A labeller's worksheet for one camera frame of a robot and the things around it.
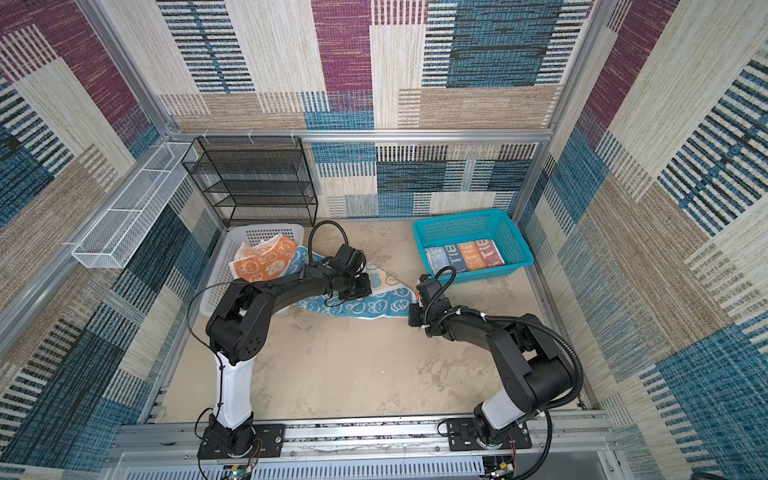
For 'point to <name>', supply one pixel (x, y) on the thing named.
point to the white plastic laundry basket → (221, 274)
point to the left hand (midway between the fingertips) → (373, 287)
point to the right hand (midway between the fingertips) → (416, 315)
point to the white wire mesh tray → (111, 242)
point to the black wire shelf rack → (254, 181)
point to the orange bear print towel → (263, 260)
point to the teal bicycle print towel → (388, 299)
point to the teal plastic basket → (437, 230)
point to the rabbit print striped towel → (465, 256)
